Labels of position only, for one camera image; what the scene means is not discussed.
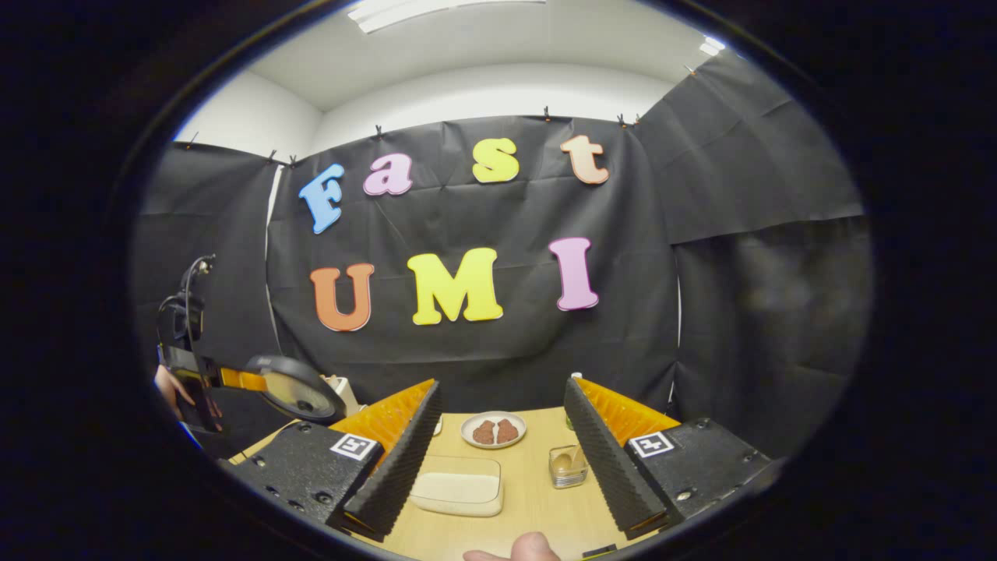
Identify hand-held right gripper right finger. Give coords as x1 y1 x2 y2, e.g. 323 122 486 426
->
565 376 781 542

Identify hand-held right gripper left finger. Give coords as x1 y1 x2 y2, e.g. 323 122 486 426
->
226 379 443 544

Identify clear chopstick holder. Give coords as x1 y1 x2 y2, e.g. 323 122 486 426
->
548 444 590 490

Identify silver black rice cooker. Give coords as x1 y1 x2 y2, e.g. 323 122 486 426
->
245 355 348 426

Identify clear plastic rice container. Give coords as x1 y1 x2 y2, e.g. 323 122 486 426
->
410 456 506 518

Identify white utensil holder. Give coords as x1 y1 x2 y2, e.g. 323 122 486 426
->
323 376 361 418

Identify round white plate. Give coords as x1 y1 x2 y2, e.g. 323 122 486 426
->
460 411 528 450

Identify black backdrop cloth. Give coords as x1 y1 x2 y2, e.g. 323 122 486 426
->
132 51 873 460

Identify long ceiling light panel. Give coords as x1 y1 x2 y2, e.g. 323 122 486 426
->
348 0 546 34

